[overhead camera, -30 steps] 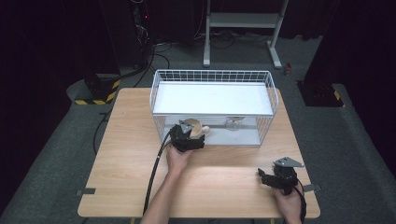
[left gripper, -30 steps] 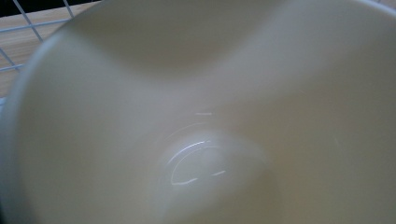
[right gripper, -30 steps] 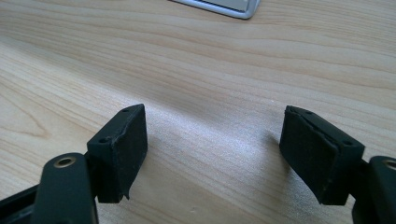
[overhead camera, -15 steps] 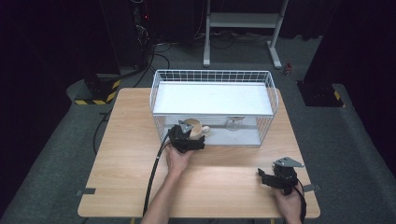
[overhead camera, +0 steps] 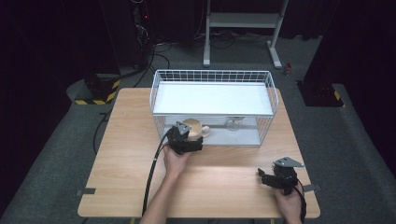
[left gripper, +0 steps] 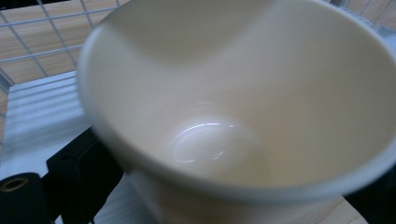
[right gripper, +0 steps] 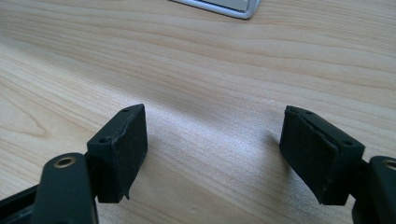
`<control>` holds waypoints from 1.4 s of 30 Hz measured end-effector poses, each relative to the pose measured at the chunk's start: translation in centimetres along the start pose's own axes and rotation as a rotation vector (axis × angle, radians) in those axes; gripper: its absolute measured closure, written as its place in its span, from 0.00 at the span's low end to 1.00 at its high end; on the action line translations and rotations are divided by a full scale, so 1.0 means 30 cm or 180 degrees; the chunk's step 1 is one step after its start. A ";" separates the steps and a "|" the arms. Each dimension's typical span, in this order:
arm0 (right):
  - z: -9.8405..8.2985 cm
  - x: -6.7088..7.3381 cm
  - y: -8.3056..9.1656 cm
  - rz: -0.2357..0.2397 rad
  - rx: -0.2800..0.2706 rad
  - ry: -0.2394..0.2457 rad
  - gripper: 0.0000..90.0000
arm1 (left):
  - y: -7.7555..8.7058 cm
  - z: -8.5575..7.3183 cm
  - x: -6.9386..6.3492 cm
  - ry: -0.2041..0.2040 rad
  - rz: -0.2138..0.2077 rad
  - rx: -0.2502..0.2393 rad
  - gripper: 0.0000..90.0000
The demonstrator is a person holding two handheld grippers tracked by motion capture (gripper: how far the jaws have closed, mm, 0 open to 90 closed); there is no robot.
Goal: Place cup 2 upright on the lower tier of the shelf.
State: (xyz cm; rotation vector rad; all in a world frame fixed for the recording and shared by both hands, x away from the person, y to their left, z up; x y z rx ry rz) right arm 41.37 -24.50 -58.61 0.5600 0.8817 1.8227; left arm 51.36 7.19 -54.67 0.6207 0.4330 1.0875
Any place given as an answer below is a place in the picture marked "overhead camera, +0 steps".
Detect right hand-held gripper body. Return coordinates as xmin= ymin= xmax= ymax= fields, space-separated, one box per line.
xmin=272 ymin=156 xmax=304 ymax=196

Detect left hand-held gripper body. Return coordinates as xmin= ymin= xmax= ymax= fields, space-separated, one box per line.
xmin=166 ymin=120 xmax=200 ymax=156

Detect white mug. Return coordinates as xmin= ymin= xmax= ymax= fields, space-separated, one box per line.
xmin=181 ymin=118 xmax=211 ymax=140

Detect glass jar with white lid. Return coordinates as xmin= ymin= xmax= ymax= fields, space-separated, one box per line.
xmin=224 ymin=116 xmax=246 ymax=132

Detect white wire shelf rack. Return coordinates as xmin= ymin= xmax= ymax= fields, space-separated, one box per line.
xmin=148 ymin=69 xmax=280 ymax=147

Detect person's left hand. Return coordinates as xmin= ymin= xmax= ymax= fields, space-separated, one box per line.
xmin=163 ymin=144 xmax=192 ymax=182

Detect person's right hand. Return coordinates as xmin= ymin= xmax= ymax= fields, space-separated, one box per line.
xmin=272 ymin=182 xmax=304 ymax=219

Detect black base with yellow mark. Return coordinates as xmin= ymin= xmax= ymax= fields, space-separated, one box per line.
xmin=296 ymin=79 xmax=346 ymax=108

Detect black yellow striped base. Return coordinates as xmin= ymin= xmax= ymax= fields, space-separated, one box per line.
xmin=74 ymin=73 xmax=121 ymax=106

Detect black equipment tower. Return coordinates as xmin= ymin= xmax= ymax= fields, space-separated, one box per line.
xmin=127 ymin=0 xmax=157 ymax=71

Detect white metal stand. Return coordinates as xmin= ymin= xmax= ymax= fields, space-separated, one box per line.
xmin=203 ymin=0 xmax=290 ymax=70

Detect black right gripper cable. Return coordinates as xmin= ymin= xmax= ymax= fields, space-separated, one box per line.
xmin=293 ymin=178 xmax=308 ymax=224

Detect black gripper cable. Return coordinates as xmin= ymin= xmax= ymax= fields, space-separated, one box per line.
xmin=293 ymin=178 xmax=308 ymax=224
xmin=141 ymin=127 xmax=174 ymax=217

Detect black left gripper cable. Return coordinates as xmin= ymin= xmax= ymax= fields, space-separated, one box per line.
xmin=141 ymin=127 xmax=174 ymax=217

